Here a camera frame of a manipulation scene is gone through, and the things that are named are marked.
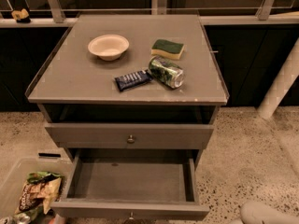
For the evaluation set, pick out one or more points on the white paper bowl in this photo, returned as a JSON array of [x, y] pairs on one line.
[[108, 47]]

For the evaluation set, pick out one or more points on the green chip bag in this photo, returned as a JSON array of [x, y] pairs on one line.
[[42, 177]]

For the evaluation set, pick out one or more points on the grey drawer cabinet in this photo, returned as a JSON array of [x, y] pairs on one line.
[[78, 87]]

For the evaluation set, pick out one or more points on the round metal drawer knob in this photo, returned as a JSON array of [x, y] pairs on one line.
[[130, 139]]

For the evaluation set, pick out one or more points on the blue snack bar wrapper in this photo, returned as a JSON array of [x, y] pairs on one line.
[[133, 80]]

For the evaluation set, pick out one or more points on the grey open middle drawer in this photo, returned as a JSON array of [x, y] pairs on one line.
[[112, 183]]

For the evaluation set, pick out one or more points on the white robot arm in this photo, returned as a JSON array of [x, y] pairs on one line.
[[255, 212]]

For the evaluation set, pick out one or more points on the grey top drawer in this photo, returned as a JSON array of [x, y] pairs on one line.
[[114, 135]]

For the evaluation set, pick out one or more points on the green yellow sponge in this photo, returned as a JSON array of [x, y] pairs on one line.
[[167, 49]]

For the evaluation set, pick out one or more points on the yellow black object on ledge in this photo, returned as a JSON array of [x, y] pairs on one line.
[[21, 16]]

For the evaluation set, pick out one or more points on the metal middle drawer knob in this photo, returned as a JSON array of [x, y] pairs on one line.
[[131, 219]]

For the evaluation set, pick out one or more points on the clear plastic bin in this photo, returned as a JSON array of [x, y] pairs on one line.
[[10, 191]]

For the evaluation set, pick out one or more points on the green soda can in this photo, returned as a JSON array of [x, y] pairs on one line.
[[167, 72]]

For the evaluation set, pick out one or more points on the brown chip bag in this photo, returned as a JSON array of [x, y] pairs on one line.
[[39, 194]]

